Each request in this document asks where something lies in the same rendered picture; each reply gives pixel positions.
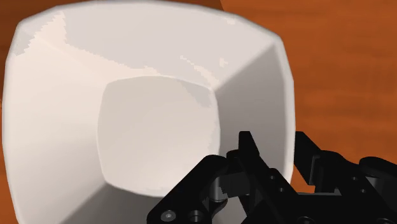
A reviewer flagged white square bowl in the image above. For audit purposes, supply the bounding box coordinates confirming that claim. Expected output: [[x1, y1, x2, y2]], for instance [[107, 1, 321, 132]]
[[1, 1, 295, 224]]

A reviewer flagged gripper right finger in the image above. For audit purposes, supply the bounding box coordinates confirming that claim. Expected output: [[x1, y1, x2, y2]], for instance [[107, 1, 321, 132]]
[[293, 131, 397, 224]]

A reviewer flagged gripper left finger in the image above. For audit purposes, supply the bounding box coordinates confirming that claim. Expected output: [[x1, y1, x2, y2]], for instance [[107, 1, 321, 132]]
[[146, 130, 294, 224]]

